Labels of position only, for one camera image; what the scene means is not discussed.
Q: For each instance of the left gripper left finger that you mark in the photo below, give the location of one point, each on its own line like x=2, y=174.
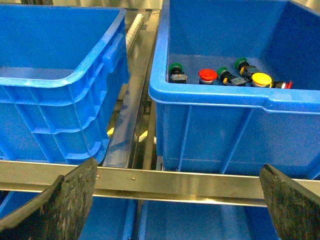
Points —
x=59, y=212

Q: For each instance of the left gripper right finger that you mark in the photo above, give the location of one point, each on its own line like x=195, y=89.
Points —
x=294, y=209

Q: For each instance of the yellow mushroom push button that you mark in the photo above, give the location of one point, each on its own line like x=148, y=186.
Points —
x=261, y=80

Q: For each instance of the red mushroom push button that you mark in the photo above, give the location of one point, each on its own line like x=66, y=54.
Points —
x=207, y=76

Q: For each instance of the blue bin with buttons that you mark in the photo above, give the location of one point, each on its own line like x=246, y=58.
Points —
x=237, y=129

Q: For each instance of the lower blue bin left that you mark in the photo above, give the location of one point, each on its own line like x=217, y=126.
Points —
x=109, y=218

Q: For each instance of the lower blue bin right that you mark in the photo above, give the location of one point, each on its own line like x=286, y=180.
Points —
x=164, y=220

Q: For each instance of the small red push button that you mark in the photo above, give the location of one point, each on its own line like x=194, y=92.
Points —
x=282, y=84

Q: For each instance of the empty blue bin left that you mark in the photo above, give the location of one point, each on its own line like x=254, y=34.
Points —
x=61, y=71

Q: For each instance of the green push button rear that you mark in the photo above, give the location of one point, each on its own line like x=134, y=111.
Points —
x=245, y=69

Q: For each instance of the green push button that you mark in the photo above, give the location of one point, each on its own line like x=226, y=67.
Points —
x=176, y=74
x=228, y=79
x=245, y=69

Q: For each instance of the green push button middle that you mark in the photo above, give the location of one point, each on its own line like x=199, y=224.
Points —
x=228, y=79

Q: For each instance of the green push button leftmost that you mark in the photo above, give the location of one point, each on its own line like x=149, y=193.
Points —
x=176, y=74

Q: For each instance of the white roller track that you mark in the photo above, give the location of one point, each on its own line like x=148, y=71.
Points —
x=133, y=31

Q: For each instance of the steel front shelf rail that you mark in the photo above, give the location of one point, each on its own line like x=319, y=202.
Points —
x=140, y=184

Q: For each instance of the steel divider rail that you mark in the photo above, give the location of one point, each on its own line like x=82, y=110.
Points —
x=132, y=101

